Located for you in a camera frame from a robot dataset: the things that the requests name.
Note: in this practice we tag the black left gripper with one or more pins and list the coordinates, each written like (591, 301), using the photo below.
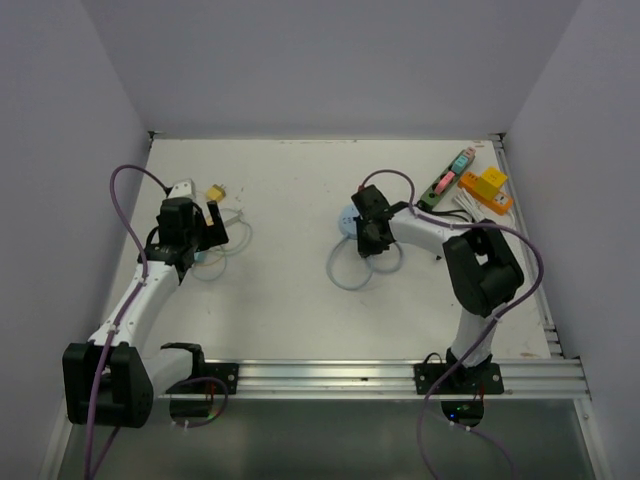
(212, 235)

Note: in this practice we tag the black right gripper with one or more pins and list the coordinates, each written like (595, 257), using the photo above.
(366, 249)

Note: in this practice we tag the round light blue socket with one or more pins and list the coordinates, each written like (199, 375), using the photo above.
(347, 222)

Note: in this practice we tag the white charger plug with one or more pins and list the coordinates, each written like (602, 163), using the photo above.
(231, 217)

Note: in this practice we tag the yellow two-port adapter plug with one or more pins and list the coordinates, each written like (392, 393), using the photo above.
(216, 193)

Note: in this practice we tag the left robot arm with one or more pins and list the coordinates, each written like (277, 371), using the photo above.
(130, 320)

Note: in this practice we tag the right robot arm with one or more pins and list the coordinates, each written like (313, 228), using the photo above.
(482, 268)

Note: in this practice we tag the pink plug on strip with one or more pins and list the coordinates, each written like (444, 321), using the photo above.
(444, 183)

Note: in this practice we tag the teal plug on strip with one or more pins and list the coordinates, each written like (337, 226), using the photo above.
(460, 163)

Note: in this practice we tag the green power strip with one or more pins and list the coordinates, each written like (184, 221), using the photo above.
(429, 200)

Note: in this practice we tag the yellow cube adapter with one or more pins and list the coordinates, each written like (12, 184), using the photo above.
(489, 183)

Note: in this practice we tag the orange power strip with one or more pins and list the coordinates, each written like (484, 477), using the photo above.
(500, 205)

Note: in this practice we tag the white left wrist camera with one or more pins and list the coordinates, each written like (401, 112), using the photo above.
(183, 188)

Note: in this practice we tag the aluminium frame rail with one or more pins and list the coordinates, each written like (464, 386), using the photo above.
(394, 380)

